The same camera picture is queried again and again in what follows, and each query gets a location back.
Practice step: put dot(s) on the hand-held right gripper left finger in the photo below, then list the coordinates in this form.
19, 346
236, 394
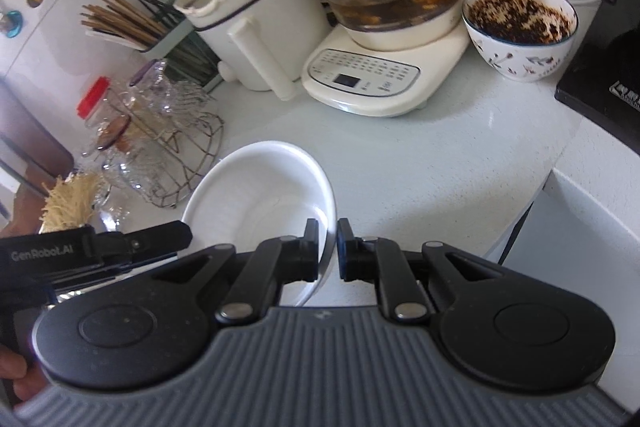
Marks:
310, 252

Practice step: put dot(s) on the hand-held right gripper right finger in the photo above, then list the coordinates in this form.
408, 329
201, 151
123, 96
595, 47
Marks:
342, 252

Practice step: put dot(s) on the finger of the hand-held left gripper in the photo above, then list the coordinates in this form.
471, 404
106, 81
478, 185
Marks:
145, 242

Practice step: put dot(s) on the white bowl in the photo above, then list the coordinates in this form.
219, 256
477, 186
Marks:
250, 197

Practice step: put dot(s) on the person's left hand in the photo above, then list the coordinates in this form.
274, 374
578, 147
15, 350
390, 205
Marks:
17, 372

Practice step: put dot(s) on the red lid glass jar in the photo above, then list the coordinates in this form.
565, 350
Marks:
92, 107

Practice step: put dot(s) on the cream kettle heating base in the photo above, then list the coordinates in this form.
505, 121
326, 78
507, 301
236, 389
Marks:
425, 72

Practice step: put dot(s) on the chopstick holder with chopsticks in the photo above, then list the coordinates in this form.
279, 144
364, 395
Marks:
150, 32

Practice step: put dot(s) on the blue suction hook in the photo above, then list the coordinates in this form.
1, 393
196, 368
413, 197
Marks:
11, 24

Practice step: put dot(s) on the white electric pot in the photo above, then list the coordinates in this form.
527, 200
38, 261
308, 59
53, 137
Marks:
255, 22

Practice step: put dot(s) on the floral bowl of dark flakes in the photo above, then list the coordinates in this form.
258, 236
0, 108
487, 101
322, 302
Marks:
520, 47

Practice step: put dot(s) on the black induction cooker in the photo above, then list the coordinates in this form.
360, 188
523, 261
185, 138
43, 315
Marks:
600, 82

